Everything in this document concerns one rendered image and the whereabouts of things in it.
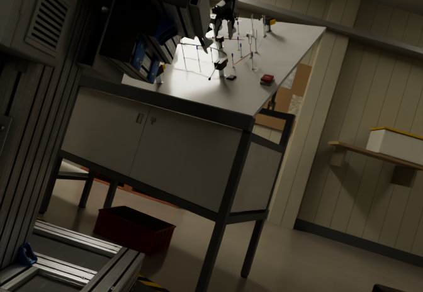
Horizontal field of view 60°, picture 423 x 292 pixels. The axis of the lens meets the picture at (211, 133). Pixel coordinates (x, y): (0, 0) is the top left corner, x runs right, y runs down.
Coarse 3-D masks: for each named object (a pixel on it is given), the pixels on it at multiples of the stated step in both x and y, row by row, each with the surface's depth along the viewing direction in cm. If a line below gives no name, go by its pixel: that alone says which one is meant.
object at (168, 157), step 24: (168, 120) 188; (192, 120) 182; (144, 144) 193; (168, 144) 186; (192, 144) 180; (216, 144) 174; (144, 168) 191; (168, 168) 184; (192, 168) 178; (216, 168) 172; (168, 192) 182; (192, 192) 176; (216, 192) 170
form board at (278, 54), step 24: (240, 24) 249; (288, 24) 240; (192, 48) 227; (264, 48) 216; (288, 48) 212; (168, 72) 206; (192, 72) 203; (216, 72) 200; (240, 72) 197; (264, 72) 194; (288, 72) 191; (192, 96) 183; (216, 96) 181; (240, 96) 178; (264, 96) 176
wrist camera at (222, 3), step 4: (224, 0) 181; (228, 0) 180; (220, 4) 178; (224, 4) 177; (228, 4) 180; (212, 8) 177; (216, 8) 176; (220, 8) 175; (224, 8) 178; (212, 12) 177; (216, 12) 176; (220, 12) 176
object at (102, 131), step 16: (80, 96) 220; (96, 96) 214; (112, 96) 208; (80, 112) 218; (96, 112) 212; (112, 112) 206; (128, 112) 201; (144, 112) 196; (80, 128) 216; (96, 128) 210; (112, 128) 204; (128, 128) 199; (64, 144) 219; (80, 144) 214; (96, 144) 208; (112, 144) 203; (128, 144) 198; (96, 160) 206; (112, 160) 201; (128, 160) 196; (128, 176) 194
